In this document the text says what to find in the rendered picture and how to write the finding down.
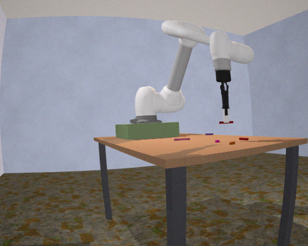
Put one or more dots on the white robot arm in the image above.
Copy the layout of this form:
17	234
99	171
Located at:
148	102

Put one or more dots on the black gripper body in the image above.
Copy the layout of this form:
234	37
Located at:
223	76

